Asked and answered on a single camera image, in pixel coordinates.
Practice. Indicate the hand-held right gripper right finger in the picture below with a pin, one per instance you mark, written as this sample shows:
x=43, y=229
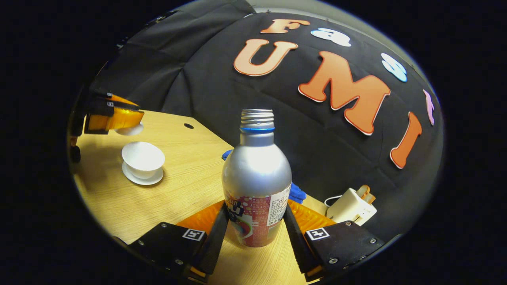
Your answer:
x=297, y=245

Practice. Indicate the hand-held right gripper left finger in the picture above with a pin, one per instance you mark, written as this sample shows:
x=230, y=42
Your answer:
x=216, y=245

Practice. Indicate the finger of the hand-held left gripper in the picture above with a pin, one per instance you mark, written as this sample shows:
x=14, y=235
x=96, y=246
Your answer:
x=122, y=101
x=119, y=120

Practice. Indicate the white teacup lid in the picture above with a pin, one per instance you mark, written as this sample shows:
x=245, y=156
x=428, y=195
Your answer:
x=130, y=130

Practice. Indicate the white teacup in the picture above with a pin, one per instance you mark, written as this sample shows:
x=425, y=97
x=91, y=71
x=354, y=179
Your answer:
x=142, y=158

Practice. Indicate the silver water bottle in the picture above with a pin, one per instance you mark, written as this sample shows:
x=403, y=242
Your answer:
x=256, y=170

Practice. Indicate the blue folded towel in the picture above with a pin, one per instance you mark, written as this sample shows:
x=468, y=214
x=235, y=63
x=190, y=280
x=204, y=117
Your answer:
x=296, y=194

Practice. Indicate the white toaster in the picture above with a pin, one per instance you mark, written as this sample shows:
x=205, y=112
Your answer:
x=348, y=208

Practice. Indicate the white saucer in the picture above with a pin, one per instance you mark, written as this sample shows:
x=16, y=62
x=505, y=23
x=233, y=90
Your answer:
x=142, y=182

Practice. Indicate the black table grommet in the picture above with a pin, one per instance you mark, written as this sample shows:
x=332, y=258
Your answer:
x=188, y=126

